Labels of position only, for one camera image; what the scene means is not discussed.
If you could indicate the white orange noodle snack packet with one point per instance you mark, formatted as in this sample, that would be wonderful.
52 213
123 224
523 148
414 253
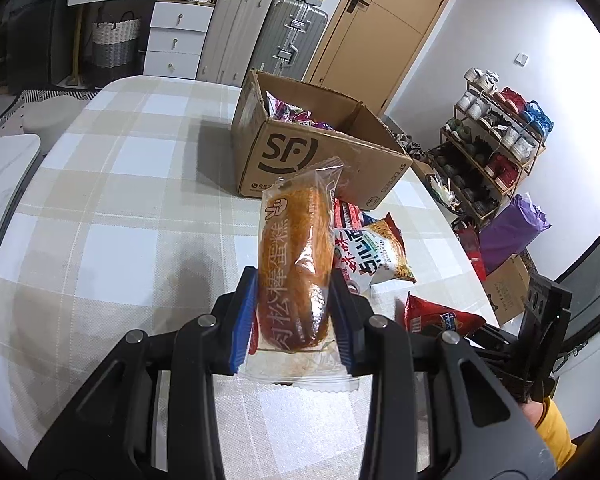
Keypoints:
375 255

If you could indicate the silver suitcase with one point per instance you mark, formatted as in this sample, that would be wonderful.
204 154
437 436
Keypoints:
290 35

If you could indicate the brown cardboard box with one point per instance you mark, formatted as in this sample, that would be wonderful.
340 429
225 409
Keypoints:
290 160

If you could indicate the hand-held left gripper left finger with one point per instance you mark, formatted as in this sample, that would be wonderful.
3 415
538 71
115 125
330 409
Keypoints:
247 320

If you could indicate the beige suitcase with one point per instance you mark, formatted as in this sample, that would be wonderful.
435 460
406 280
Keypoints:
235 35

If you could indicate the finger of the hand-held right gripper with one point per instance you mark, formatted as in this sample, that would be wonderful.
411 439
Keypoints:
492 355
500 332

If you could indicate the woven grey white basket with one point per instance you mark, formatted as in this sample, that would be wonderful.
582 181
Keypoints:
115 42

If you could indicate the printed cardboard box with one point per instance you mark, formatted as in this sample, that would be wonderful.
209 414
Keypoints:
507 290

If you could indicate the red striped snack packet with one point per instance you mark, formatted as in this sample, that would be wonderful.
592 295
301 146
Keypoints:
347 215

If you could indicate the purple grape candy packet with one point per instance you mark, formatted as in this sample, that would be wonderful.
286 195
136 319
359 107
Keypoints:
280 107

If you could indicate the red shopping bag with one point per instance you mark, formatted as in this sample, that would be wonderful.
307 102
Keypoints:
472 250

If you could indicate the rows of shoes on rack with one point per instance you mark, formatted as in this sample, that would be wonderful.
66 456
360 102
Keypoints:
500 135

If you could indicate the white drawer cabinet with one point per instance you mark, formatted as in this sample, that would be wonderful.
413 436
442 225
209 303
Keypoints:
177 40

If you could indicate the pile of loose sneakers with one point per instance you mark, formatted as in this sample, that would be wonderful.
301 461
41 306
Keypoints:
407 145

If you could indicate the white trash bin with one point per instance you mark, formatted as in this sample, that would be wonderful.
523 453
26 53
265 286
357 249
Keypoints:
442 192

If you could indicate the wooden shoe rack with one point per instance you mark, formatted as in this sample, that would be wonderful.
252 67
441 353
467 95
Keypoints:
485 195

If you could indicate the checked tablecloth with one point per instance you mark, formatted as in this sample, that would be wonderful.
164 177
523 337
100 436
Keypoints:
130 240

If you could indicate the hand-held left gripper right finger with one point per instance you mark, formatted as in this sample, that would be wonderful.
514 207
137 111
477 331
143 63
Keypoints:
342 320

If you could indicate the red cookie packet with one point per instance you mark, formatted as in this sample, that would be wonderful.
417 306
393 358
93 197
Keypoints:
430 315

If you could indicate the wooden door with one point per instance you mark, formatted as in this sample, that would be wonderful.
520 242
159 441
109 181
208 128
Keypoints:
380 35

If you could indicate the orange cake packet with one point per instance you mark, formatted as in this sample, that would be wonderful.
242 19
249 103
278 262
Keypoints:
292 260

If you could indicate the white light switch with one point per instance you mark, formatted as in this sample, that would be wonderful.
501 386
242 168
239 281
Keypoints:
521 59

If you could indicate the person's right forearm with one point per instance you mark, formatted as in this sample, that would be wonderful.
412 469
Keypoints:
557 430

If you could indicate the purple bag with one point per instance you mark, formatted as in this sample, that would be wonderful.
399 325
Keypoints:
515 230

